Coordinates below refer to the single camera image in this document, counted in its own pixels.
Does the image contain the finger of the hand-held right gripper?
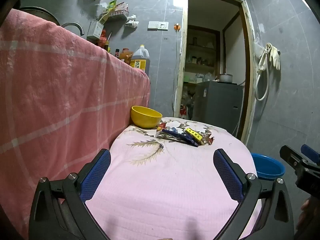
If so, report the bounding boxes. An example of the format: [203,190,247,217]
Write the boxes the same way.
[301,144,320,167]
[279,145,313,170]

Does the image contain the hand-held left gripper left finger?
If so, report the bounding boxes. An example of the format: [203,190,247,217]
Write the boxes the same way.
[29,149,112,240]

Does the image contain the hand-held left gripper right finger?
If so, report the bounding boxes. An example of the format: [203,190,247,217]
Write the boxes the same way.
[213,149,295,240]

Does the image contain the blue plastic basin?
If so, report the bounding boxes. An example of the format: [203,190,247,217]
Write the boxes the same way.
[251,153,286,182]

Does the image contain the yellow snack wrapper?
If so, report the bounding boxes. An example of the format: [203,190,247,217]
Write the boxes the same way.
[185,128,203,140]

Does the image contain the blue snack wrapper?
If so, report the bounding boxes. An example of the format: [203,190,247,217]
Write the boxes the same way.
[161,128,199,147]

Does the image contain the person's right hand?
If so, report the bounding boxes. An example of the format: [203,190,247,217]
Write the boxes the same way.
[299,197,312,230]

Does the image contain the pink floral tablecloth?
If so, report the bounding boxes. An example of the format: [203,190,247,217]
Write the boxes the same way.
[85,117,260,240]

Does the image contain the grey fridge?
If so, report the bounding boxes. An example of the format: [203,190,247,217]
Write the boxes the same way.
[192,81,244,135]

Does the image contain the yellow bowl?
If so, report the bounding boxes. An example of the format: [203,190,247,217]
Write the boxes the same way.
[131,106,163,129]

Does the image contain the red and white plastic bag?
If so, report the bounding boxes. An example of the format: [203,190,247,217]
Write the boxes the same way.
[179,105,190,120]

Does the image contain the pink checked cloth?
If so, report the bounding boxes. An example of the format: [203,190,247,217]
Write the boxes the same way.
[0,8,151,240]

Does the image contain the cream rubber gloves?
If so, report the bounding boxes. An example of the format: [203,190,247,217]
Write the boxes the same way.
[257,42,281,70]

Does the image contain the cooking oil bottle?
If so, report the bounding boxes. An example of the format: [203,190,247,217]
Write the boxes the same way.
[129,44,150,77]

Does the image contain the orange sauce bottle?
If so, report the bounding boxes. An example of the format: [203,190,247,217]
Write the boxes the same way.
[119,48,134,64]

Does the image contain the wooden shelf unit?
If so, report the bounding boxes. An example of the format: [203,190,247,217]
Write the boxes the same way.
[184,25,220,83]

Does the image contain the perforated utensil holder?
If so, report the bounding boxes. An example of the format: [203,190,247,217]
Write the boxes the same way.
[87,19,104,40]

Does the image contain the metal faucet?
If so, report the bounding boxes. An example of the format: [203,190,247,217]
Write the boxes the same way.
[61,22,85,36]

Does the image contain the crumpled white plastic bag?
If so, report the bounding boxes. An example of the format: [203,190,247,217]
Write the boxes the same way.
[125,14,140,28]

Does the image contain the metal wok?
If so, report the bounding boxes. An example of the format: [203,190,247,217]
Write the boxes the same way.
[19,6,60,26]

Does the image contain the white hose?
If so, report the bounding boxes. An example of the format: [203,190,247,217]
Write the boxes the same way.
[254,50,270,101]

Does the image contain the wooden door frame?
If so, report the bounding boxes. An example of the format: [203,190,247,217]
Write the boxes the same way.
[174,0,257,145]

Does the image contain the white cable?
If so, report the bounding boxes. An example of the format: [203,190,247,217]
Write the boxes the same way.
[172,30,181,110]

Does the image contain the wall shelf with packets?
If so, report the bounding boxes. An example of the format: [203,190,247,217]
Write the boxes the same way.
[100,0,130,20]

